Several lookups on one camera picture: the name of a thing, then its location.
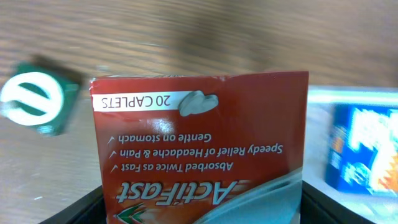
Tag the blue Kool Fever box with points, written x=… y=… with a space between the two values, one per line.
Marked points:
x=362 y=156

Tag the clear plastic container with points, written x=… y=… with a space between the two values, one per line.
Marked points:
x=321 y=101

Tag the red medicine box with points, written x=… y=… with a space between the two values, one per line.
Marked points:
x=215 y=149

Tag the green round-logo box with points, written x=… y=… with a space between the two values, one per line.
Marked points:
x=41 y=97

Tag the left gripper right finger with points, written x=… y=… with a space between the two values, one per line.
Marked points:
x=318 y=208

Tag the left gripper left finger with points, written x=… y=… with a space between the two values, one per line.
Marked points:
x=90 y=209

